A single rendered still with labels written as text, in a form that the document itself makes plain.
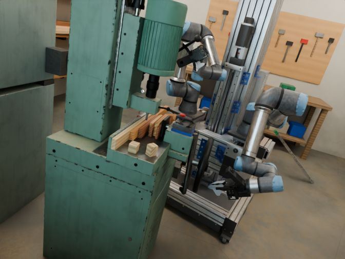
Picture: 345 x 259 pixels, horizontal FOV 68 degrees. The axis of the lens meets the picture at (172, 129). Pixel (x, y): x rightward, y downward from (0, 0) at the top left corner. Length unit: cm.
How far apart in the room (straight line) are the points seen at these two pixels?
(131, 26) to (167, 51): 19
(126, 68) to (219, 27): 340
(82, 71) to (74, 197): 63
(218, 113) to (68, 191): 122
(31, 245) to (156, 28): 149
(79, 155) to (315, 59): 396
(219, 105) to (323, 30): 289
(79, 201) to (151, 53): 82
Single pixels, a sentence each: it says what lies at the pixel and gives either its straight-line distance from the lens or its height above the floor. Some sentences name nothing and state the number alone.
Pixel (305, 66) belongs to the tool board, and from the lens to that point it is 459.
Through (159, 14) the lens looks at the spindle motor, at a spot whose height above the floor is 144.
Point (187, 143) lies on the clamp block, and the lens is 120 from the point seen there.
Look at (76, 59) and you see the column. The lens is 130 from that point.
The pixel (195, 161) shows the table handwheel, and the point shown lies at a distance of 129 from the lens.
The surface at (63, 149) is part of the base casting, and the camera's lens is 134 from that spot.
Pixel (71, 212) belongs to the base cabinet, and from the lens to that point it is 151.
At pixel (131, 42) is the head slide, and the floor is 131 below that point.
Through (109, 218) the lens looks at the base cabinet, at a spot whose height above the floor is 47.
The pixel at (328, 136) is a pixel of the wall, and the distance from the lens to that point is 496.
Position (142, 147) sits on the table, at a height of 90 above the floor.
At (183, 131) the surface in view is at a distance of 120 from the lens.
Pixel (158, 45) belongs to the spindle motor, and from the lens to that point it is 114.
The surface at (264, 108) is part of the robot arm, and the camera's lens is 141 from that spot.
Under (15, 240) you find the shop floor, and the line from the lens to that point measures 199.
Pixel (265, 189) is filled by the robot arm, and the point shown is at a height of 80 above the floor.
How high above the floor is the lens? 142
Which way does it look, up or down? 22 degrees down
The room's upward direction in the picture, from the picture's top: 13 degrees clockwise
